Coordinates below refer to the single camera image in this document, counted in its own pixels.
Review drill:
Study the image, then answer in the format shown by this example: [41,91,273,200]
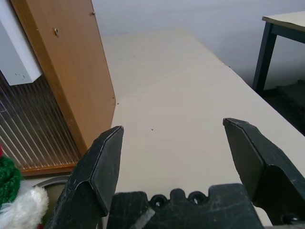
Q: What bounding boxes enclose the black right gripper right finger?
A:
[223,117,305,229]

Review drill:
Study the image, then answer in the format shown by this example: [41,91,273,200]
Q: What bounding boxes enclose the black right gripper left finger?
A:
[44,125,125,229]

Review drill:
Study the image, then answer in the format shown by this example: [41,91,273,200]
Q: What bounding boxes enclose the ribbed clear sliding door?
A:
[0,69,81,170]

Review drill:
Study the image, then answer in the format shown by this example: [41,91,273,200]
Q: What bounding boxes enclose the white red green knit toy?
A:
[0,143,50,229]

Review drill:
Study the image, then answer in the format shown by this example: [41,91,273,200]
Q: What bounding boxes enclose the wooden cabinet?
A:
[0,0,117,177]

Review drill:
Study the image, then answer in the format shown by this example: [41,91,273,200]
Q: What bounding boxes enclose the beige table with black legs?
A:
[252,10,305,93]

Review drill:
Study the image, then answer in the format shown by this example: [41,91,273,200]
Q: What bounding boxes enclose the steel bowl with handles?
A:
[30,177,71,225]

